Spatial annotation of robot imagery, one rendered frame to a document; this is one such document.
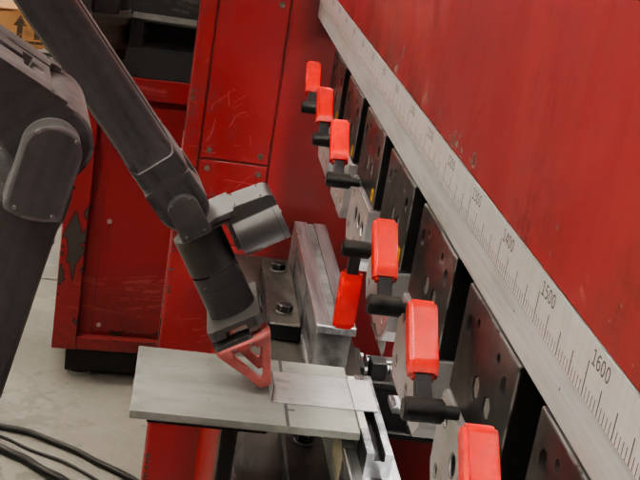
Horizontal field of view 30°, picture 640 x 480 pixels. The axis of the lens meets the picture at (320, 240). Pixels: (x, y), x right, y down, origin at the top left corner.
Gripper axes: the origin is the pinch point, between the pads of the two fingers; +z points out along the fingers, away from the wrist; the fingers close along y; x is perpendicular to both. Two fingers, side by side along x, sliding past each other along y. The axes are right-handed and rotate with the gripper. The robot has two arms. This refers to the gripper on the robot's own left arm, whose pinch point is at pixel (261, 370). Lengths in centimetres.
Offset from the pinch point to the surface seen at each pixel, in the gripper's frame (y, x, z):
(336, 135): 8.2, -19.1, -21.2
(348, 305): -17.5, -13.5, -11.4
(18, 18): 199, 48, -31
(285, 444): 3.1, 1.8, 12.2
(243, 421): -10.3, 2.9, 0.2
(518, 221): -59, -28, -30
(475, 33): -37, -32, -38
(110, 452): 159, 70, 80
